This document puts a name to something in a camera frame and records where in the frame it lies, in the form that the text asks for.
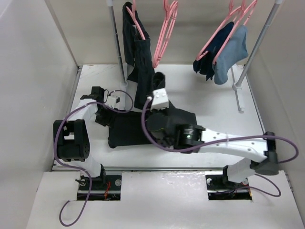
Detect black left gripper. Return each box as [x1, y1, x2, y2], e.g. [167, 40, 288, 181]
[95, 104, 117, 128]

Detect black trousers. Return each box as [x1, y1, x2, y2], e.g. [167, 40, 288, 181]
[122, 1, 155, 109]
[106, 71, 198, 148]

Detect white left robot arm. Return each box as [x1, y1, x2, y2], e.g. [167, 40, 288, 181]
[53, 86, 108, 189]

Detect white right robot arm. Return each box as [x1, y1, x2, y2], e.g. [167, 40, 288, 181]
[141, 111, 279, 188]

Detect black trousers on hanger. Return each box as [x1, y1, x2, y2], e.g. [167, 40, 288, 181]
[122, 1, 155, 109]

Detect navy blue trousers on hanger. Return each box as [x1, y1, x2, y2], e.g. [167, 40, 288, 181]
[193, 21, 234, 81]

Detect light blue jeans on hanger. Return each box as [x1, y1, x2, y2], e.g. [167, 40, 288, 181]
[213, 25, 248, 85]

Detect pink hanger holding black trousers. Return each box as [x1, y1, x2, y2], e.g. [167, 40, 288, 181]
[126, 0, 146, 41]

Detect empty pink hanger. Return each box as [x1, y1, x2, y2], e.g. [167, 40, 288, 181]
[152, 0, 179, 68]

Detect pink hanger holding navy trousers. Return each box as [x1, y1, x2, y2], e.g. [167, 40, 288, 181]
[195, 0, 246, 62]

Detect pink hanger holding blue jeans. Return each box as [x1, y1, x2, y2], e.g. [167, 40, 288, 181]
[213, 0, 258, 65]

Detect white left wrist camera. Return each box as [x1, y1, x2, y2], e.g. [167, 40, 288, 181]
[105, 95, 120, 108]

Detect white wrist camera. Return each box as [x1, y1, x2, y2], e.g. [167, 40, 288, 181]
[151, 88, 169, 110]
[105, 95, 120, 108]

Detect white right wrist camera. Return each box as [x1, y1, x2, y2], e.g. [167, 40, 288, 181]
[151, 88, 169, 110]

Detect grey clothes rack frame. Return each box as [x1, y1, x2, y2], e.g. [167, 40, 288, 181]
[107, 0, 283, 113]

